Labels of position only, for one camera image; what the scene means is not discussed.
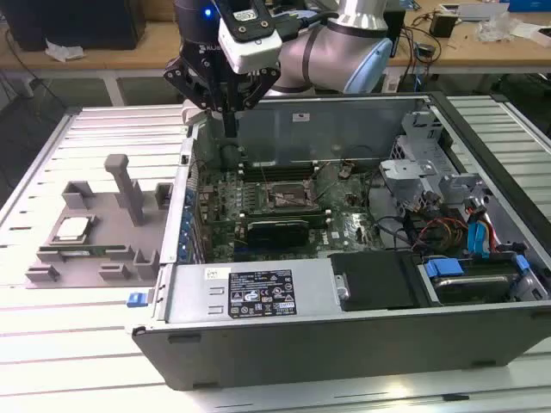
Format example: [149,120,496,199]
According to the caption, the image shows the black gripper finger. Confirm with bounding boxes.
[230,64,282,139]
[162,55,232,139]

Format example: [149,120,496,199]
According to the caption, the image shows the silver CPU green board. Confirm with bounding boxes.
[54,217,92,242]

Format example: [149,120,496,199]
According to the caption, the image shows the CPU socket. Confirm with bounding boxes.
[265,180,319,213]

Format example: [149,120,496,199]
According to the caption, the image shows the grey case latch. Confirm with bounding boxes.
[181,101,207,128]

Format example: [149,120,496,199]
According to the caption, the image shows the black RAM slot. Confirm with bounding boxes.
[238,170,318,182]
[238,161,318,172]
[240,207,331,219]

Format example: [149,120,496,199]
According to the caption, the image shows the large black box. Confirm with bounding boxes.
[2,0,147,52]

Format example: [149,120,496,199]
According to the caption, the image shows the crumpled white paper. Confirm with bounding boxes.
[45,38,85,64]

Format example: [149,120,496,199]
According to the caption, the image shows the black upright box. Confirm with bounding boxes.
[387,8,408,59]

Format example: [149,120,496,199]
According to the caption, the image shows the black graphics card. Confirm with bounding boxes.
[244,218,311,250]

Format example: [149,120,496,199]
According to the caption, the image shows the grey metal drive cage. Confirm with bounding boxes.
[378,110,494,216]

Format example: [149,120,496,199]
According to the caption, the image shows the green motherboard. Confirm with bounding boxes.
[189,159,388,264]

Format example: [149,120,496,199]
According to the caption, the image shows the grey parts rack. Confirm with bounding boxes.
[24,153,176,290]

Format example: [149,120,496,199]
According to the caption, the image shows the small black cube adapter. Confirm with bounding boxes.
[429,12,456,38]

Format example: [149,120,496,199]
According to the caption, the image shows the green RAM stick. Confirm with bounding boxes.
[40,244,130,260]

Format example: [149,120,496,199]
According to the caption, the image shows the silver power supply with label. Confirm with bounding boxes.
[165,257,345,324]

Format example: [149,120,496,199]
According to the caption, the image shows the grey flat tray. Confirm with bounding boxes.
[438,3,509,22]

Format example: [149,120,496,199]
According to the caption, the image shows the black plastic bay cover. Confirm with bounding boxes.
[327,251,423,311]

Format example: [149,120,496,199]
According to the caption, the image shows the crumpled clear plastic bag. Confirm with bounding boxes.
[477,12,516,44]

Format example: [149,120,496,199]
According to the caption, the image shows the blue disk carrier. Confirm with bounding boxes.
[423,254,530,285]

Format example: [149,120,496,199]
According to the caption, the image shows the white flat box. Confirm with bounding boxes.
[514,21,551,48]

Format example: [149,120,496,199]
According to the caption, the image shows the black open PC case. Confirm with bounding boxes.
[124,90,551,391]

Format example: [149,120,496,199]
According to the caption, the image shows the blue box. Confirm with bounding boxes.
[507,0,551,14]

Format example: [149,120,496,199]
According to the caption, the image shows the black hard disk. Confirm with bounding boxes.
[430,274,516,305]

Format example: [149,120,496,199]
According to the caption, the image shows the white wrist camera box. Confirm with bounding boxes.
[214,0,284,75]

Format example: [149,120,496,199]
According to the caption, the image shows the wooden desk white frame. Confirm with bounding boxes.
[0,0,551,108]

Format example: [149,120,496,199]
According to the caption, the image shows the red yellow power wires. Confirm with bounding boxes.
[411,214,470,255]

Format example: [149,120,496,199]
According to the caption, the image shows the light blue data wire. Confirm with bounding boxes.
[467,219,492,260]

